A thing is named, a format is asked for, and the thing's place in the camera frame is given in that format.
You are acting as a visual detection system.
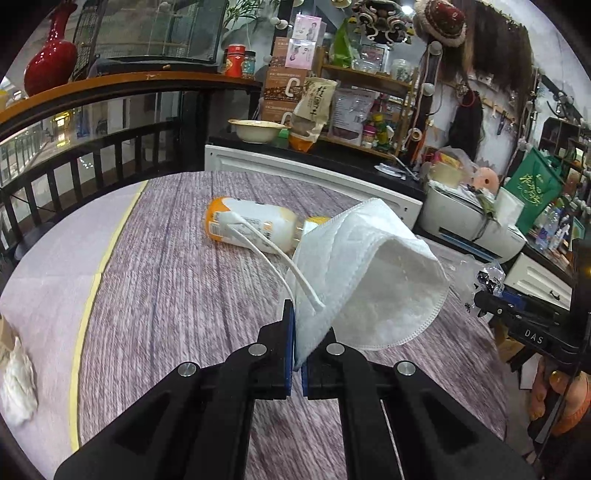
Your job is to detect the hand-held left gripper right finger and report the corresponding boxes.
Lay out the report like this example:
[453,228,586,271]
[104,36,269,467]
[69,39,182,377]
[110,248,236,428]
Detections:
[300,326,539,480]

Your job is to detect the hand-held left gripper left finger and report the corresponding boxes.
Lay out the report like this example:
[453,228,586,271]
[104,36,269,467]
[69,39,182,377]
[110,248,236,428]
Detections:
[54,299,296,480]

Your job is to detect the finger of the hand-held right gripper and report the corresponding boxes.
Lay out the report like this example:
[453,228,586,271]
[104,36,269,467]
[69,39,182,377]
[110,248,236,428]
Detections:
[473,288,572,326]

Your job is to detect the clear wrapper with black print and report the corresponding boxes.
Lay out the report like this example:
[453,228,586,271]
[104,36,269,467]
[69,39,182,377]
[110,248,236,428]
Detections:
[442,254,507,315]

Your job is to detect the white face mask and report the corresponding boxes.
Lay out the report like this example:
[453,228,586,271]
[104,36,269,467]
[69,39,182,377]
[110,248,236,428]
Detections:
[217,198,450,371]

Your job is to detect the person's right hand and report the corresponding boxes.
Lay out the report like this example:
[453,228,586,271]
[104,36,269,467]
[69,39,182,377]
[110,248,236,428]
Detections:
[530,356,591,437]

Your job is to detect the white printer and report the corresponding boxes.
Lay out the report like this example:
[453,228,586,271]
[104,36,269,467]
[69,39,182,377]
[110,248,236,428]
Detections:
[421,181,527,262]

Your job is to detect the white paper roll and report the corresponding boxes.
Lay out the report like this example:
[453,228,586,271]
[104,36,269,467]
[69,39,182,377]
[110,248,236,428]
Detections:
[494,188,526,223]

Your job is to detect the orange and white drink bottle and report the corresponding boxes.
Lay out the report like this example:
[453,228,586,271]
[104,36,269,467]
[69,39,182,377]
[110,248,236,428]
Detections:
[204,196,331,253]

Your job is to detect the green tote bag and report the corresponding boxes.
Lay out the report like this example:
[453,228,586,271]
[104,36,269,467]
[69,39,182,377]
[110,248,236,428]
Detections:
[503,148,567,234]

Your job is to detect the pink round sponge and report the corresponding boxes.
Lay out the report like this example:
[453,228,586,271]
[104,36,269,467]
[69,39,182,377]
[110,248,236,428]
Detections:
[471,167,501,193]

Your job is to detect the dark hanging wig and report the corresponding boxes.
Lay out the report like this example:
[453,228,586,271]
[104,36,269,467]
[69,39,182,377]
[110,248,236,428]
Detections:
[449,90,484,160]

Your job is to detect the cream enamel bowl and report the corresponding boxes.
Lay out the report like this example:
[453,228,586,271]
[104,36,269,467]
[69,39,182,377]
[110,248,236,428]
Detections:
[228,119,290,144]

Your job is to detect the beige paper bag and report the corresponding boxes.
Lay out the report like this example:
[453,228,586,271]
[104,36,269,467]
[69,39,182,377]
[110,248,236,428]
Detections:
[290,78,338,140]

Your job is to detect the brown printed box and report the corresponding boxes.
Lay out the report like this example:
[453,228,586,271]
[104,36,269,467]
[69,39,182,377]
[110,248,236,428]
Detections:
[263,37,308,123]

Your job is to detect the row of brown hair extensions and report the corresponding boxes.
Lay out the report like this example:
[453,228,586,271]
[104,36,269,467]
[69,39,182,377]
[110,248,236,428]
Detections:
[462,0,533,108]

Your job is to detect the wooden shelf rack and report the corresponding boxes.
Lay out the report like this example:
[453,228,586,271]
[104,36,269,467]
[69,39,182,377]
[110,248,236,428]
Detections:
[318,62,419,158]

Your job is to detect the crumpled white tissue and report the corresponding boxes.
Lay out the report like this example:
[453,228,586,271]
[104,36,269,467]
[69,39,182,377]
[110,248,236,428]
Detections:
[0,336,39,425]

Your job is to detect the red tin can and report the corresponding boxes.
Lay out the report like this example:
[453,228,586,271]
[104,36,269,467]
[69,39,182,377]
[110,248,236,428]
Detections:
[224,45,246,78]

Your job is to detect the red fur-trimmed hat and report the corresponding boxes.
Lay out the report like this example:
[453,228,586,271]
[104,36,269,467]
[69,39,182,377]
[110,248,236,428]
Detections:
[413,0,467,47]

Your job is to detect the wooden topped black railing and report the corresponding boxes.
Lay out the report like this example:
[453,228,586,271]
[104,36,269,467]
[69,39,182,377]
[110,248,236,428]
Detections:
[0,71,265,261]

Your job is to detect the ornate beaded headpiece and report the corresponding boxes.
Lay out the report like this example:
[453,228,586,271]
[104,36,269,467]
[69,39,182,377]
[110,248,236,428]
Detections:
[348,0,414,45]

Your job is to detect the green leafy branches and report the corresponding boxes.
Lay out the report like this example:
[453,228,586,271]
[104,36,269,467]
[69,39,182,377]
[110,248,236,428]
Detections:
[224,0,282,33]

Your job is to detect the black framed glass cage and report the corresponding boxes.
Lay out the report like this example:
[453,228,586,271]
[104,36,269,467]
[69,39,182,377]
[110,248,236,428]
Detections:
[71,0,230,75]

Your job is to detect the red ceramic vase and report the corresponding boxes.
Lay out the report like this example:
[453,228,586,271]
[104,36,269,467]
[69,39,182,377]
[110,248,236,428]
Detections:
[24,0,78,97]

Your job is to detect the white drawer cabinet black handle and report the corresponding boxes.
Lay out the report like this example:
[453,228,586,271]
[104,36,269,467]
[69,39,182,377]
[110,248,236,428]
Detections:
[503,253,574,311]

